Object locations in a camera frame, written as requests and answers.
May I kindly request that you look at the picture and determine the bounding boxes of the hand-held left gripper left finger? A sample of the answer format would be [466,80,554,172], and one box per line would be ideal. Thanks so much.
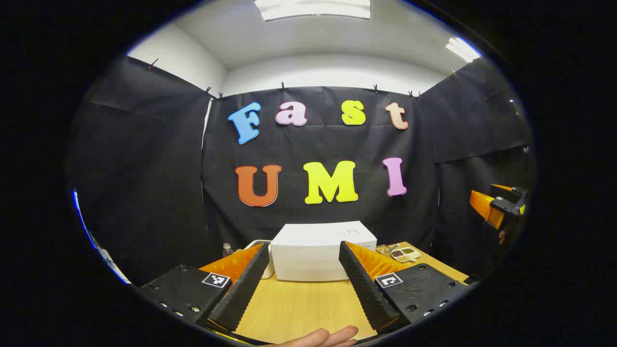
[139,242,270,333]

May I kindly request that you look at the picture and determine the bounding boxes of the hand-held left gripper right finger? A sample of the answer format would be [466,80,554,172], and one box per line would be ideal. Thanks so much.
[338,240,471,334]

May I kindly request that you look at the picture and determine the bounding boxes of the white microwave oven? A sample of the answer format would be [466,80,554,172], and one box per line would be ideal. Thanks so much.
[270,221,378,282]

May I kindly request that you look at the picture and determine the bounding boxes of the white compartment food tray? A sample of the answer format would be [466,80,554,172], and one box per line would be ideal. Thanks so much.
[390,247,421,263]

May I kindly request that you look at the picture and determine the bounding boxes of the white container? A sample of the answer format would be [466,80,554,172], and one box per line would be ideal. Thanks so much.
[245,240,276,280]

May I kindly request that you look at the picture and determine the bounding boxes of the small ceiling light panel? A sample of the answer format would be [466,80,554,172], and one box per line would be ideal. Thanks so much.
[445,37,482,63]

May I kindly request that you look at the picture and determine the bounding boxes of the large ceiling light panel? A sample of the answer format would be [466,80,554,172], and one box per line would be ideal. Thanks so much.
[254,0,371,22]

